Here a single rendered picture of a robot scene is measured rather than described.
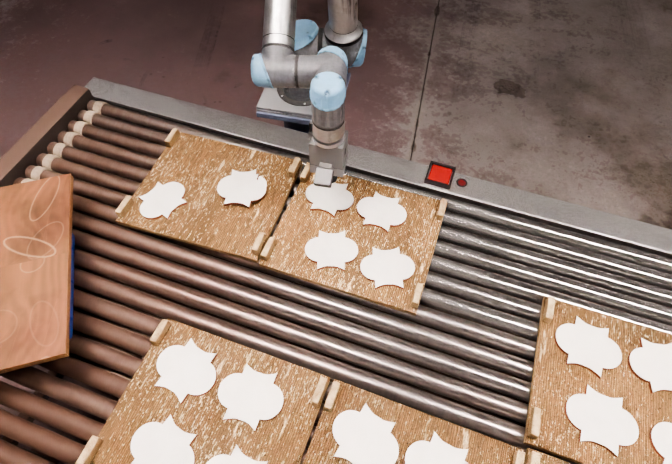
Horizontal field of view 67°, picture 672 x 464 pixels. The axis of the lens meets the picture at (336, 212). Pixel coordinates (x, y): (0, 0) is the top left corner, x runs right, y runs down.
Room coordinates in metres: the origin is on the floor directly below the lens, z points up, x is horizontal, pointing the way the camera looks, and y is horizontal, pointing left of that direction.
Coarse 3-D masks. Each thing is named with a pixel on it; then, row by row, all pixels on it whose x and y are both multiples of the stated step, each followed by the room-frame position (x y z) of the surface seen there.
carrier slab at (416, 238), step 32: (352, 192) 0.86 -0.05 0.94; (384, 192) 0.86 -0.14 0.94; (288, 224) 0.76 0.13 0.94; (320, 224) 0.76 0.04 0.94; (352, 224) 0.76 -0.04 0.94; (416, 224) 0.76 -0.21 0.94; (288, 256) 0.66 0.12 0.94; (416, 256) 0.66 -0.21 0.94; (352, 288) 0.57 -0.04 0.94; (384, 288) 0.57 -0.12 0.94
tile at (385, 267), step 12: (372, 252) 0.67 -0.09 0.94; (384, 252) 0.66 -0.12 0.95; (396, 252) 0.66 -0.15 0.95; (360, 264) 0.63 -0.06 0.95; (372, 264) 0.63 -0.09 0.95; (384, 264) 0.63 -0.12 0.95; (396, 264) 0.63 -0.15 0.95; (408, 264) 0.63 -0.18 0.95; (372, 276) 0.60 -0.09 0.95; (384, 276) 0.60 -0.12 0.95; (396, 276) 0.60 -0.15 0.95; (408, 276) 0.60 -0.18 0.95
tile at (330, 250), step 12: (312, 240) 0.70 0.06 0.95; (324, 240) 0.70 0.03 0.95; (336, 240) 0.70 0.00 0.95; (348, 240) 0.70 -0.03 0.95; (312, 252) 0.66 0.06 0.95; (324, 252) 0.66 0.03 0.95; (336, 252) 0.66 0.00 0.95; (348, 252) 0.66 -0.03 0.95; (324, 264) 0.63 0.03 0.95; (336, 264) 0.63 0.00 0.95
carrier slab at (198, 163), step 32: (160, 160) 0.98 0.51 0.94; (192, 160) 0.98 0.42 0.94; (224, 160) 0.98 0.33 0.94; (256, 160) 0.98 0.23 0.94; (288, 160) 0.98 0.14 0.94; (192, 192) 0.86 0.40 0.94; (288, 192) 0.87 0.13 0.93; (128, 224) 0.76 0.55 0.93; (160, 224) 0.76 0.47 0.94; (192, 224) 0.76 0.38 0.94; (224, 224) 0.76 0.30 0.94; (256, 224) 0.76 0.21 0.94; (256, 256) 0.66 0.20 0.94
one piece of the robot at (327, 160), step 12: (312, 132) 0.85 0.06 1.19; (312, 144) 0.82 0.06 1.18; (324, 144) 0.81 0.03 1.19; (336, 144) 0.81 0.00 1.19; (312, 156) 0.82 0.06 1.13; (324, 156) 0.82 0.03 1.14; (336, 156) 0.81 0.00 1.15; (312, 168) 0.82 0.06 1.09; (324, 168) 0.80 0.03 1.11; (336, 168) 0.81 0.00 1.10; (324, 180) 0.77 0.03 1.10
